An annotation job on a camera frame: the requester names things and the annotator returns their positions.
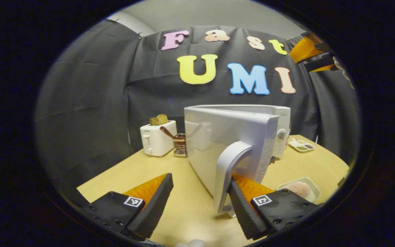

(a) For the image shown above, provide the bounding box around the white microwave oven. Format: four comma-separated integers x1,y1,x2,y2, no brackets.
184,105,291,217

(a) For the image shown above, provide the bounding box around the white divided dish of beans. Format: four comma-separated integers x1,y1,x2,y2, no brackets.
288,139,315,153

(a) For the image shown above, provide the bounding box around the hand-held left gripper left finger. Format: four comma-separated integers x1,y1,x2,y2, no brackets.
83,173,174,241

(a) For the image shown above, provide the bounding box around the ribbed metal cup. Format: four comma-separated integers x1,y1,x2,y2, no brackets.
173,133,188,157

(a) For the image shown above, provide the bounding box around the pale green rectangular tray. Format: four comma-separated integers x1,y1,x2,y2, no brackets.
276,177,321,203

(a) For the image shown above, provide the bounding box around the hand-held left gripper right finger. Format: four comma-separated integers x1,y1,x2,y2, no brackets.
228,173,321,240

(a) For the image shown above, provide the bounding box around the white toaster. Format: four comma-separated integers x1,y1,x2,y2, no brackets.
140,120,178,157

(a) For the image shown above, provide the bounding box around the orange bread roll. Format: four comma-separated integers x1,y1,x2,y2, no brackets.
283,182,312,200

